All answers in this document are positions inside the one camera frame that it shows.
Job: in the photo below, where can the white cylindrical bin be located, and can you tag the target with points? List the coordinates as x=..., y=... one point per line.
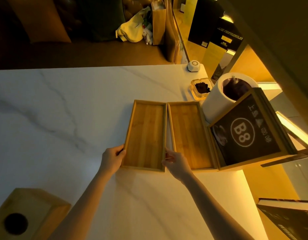
x=214, y=102

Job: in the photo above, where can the white call button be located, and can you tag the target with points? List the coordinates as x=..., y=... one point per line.
x=194, y=66

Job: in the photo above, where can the wooden tray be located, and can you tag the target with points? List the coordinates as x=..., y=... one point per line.
x=145, y=137
x=189, y=137

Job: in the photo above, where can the grey white upright book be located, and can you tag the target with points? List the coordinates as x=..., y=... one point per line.
x=224, y=64

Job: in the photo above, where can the plain black book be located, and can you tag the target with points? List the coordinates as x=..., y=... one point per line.
x=204, y=22

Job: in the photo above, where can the yellow wooden side ledge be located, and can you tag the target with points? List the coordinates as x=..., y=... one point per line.
x=269, y=182

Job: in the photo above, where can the person's left forearm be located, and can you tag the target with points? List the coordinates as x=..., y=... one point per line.
x=86, y=209

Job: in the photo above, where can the white marble table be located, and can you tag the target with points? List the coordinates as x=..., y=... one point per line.
x=56, y=97

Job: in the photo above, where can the person's right forearm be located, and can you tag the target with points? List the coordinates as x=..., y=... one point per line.
x=216, y=214

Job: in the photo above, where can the black book with red mark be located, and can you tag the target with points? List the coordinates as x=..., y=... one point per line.
x=289, y=222

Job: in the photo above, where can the brown paper bag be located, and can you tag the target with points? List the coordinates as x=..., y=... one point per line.
x=159, y=24

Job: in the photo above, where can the person's right hand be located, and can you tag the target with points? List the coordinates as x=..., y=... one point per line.
x=177, y=167

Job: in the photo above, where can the yellow plastic bag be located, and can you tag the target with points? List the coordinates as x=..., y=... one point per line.
x=131, y=31

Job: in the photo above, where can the glass ashtray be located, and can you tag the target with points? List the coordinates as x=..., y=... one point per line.
x=201, y=87

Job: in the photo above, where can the brown leather sofa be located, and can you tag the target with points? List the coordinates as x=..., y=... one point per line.
x=94, y=54

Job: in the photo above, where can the dark green cushion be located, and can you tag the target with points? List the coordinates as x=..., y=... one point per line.
x=101, y=19

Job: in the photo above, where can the orange cushion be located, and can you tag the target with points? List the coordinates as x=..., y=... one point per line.
x=41, y=19

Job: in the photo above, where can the black and yellow book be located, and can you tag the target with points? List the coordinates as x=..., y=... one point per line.
x=229, y=32

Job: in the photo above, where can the thin white book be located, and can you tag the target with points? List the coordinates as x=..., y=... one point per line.
x=271, y=91

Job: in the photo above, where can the dark wooden overhead panel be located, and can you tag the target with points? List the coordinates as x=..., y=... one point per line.
x=281, y=47

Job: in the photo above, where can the person's left hand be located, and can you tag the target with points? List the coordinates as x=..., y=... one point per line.
x=111, y=159

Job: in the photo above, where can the small white plush toy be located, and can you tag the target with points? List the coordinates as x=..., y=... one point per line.
x=147, y=36

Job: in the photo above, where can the wooden box with round hole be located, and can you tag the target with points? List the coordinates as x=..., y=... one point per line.
x=43, y=209

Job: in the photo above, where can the wooden framed black sign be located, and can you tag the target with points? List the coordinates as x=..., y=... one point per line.
x=244, y=132

